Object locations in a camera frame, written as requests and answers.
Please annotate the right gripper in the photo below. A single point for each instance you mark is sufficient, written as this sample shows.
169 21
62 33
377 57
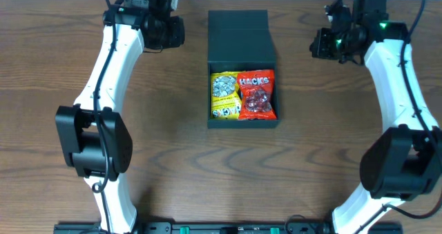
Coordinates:
318 43

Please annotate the dark green box with lid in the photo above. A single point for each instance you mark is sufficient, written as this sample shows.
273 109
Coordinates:
240 40

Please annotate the red candy bag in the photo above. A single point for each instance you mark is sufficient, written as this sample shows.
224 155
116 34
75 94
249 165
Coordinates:
256 87

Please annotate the yellow snack bag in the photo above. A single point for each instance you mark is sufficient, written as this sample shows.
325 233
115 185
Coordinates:
225 100

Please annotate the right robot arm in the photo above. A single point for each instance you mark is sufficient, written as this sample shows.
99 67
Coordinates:
405 161

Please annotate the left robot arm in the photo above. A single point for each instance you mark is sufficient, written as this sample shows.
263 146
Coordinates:
93 136

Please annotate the black mounting rail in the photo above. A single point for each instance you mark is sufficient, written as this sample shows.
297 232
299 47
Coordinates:
169 228

